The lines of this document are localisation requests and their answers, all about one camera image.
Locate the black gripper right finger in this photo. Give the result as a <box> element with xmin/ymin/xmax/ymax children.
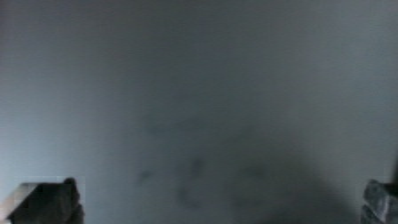
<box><xmin>360</xmin><ymin>180</ymin><xmax>398</xmax><ymax>224</ymax></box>

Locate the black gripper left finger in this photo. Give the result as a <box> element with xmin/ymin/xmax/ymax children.
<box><xmin>5</xmin><ymin>178</ymin><xmax>83</xmax><ymax>224</ymax></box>

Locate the white cabinet box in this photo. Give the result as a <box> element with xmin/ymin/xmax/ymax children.
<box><xmin>0</xmin><ymin>0</ymin><xmax>398</xmax><ymax>224</ymax></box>

